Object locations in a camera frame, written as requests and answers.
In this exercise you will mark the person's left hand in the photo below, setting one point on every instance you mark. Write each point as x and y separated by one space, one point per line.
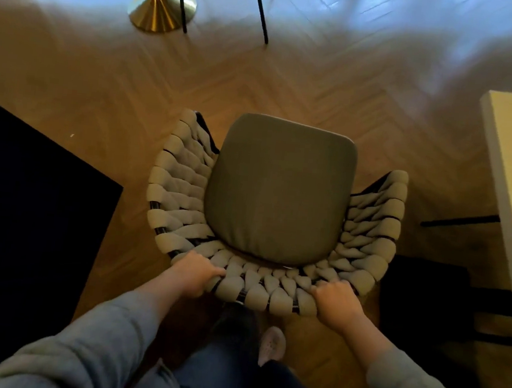
193 274

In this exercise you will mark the person's right hand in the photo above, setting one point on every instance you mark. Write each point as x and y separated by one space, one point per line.
337 306

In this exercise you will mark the person's right thumb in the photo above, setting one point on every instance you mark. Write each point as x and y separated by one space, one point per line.
319 290

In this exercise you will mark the person's left thumb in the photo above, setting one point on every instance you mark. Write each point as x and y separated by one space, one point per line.
213 270

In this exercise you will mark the grey woven armchair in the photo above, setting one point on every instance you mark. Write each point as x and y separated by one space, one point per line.
276 216

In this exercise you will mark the person's right forearm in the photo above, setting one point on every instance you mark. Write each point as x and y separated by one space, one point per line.
405 380

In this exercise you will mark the person's left forearm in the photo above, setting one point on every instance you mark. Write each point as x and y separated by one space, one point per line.
85 347

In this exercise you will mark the person's light slipper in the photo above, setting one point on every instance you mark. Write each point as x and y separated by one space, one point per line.
272 344

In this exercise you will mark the person's blue jeans leg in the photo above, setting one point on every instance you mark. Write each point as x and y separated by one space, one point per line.
237 372

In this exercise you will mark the grey seat cushion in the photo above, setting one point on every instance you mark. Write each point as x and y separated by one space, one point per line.
279 189

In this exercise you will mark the dark rug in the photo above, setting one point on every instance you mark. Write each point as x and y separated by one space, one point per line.
24 231

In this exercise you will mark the black metal chair legs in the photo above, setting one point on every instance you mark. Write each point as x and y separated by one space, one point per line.
226 1

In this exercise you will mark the black chair frame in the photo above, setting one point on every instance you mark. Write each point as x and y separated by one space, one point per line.
454 303

